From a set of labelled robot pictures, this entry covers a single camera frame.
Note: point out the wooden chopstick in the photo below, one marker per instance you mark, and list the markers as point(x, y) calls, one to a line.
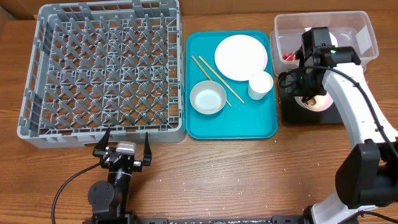
point(205, 73)
point(221, 79)

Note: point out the red snack wrapper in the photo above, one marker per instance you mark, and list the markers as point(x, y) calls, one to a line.
point(290, 56)

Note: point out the white cup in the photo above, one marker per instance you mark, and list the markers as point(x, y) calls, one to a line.
point(260, 84)

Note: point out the white napkin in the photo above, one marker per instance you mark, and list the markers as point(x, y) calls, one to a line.
point(332, 37)

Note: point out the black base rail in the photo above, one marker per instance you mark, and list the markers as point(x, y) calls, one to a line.
point(274, 220)

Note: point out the wooden chopstick left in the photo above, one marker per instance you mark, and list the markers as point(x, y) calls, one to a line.
point(205, 73)

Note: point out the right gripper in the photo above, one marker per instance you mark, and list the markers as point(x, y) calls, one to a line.
point(303, 92)

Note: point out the clear plastic bin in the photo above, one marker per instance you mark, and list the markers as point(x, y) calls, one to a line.
point(351, 28)

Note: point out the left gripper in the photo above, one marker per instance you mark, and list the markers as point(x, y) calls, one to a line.
point(101, 149)

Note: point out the small pink bowl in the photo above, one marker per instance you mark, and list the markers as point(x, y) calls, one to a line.
point(317, 103)

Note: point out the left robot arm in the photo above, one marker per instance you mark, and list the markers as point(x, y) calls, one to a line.
point(108, 198)

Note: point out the teal plastic tray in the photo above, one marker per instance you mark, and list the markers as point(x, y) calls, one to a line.
point(256, 119)

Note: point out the large pink plate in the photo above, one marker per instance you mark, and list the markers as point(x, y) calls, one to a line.
point(237, 57)

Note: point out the wooden chopstick right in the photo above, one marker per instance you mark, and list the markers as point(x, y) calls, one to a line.
point(221, 79)

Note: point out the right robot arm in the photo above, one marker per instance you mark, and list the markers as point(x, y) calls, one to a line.
point(367, 178)

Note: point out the grey bowl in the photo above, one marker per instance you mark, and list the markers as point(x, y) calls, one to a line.
point(208, 97)

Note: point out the grey dishwasher rack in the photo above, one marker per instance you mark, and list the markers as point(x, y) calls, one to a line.
point(104, 66)

